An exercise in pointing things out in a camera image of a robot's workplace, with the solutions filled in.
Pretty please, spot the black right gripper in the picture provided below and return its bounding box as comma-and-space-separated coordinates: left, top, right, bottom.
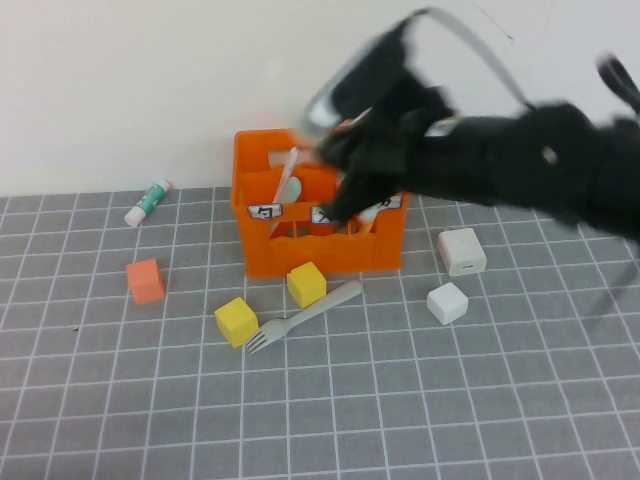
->
313, 27, 456, 222

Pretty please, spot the cream plastic knife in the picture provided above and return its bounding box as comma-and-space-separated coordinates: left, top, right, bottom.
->
357, 205, 382, 234

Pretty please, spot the pink plastic spoon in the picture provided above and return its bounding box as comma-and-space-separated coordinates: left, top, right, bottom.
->
272, 146, 301, 205

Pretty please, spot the mint green plastic spoon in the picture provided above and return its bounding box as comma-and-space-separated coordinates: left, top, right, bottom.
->
269, 176, 304, 236

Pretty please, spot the grey plastic fork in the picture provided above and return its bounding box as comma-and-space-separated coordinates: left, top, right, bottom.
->
244, 279, 365, 355

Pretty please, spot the orange plastic cutlery holder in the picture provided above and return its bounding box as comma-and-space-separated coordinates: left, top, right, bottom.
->
230, 128, 413, 279

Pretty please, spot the paper label marked spoon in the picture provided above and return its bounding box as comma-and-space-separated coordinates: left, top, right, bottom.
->
248, 203, 284, 221

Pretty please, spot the yellow foam cube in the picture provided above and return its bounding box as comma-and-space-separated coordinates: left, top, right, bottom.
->
214, 296, 260, 350
286, 261, 328, 309

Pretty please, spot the white USB charger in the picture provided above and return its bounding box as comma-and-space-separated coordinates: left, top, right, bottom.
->
436, 227, 489, 278

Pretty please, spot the white foam cube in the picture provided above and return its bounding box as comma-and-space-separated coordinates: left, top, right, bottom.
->
426, 281, 470, 326

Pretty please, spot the white green glue stick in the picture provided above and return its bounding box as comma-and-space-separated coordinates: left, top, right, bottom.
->
123, 179, 173, 229

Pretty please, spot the orange foam cube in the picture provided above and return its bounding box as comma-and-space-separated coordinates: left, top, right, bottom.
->
125, 258, 167, 306

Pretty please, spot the grey checkered tablecloth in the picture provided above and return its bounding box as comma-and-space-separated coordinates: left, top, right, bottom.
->
0, 164, 640, 480

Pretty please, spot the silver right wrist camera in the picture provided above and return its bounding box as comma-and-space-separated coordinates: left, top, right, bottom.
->
303, 19, 416, 141

